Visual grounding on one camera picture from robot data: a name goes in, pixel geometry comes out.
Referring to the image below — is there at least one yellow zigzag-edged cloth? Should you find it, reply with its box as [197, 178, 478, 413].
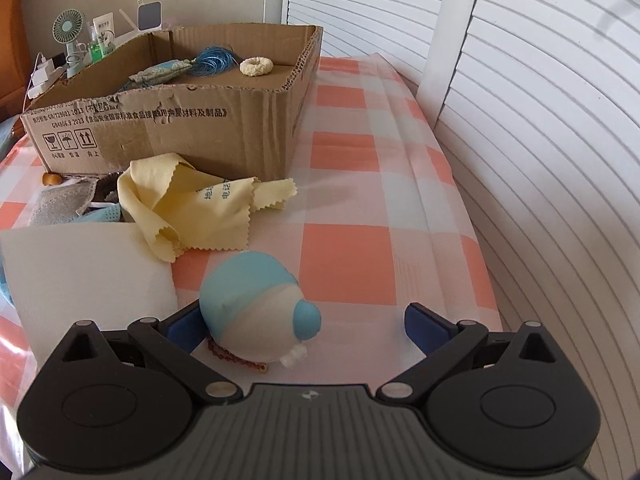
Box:
[116, 152, 299, 263]

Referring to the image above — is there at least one brown cardboard box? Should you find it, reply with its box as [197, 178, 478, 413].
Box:
[20, 24, 324, 182]

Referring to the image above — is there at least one white power charger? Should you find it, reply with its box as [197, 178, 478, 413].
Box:
[27, 52, 69, 101]

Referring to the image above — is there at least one white fluffy scrunchie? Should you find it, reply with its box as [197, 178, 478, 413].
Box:
[240, 56, 274, 78]

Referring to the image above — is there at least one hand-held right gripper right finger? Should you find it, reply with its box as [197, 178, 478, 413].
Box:
[376, 303, 573, 405]

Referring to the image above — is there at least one grey felt cloth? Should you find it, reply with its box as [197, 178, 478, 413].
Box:
[27, 180, 99, 227]

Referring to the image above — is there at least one green labelled bottle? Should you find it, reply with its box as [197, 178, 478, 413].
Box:
[89, 30, 117, 64]

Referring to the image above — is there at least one orange wooden headboard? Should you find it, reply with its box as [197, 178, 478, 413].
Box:
[0, 0, 32, 117]

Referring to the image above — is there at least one small light blue cup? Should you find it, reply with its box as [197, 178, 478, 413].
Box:
[199, 252, 323, 368]

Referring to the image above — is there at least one blue cord bundle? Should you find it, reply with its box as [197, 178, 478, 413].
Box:
[192, 46, 236, 77]

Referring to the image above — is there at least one brown bead bracelet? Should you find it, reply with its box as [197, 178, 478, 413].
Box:
[207, 339, 269, 375]

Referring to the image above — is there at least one light blue bedding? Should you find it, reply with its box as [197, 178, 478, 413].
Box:
[0, 117, 26, 163]

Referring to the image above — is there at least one green desk fan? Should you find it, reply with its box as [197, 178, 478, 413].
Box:
[51, 7, 92, 79]

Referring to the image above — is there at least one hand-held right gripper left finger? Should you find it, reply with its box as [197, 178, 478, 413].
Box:
[47, 302, 240, 405]

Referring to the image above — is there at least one white louvered door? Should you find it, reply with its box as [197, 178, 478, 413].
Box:
[282, 0, 487, 86]
[417, 0, 640, 480]

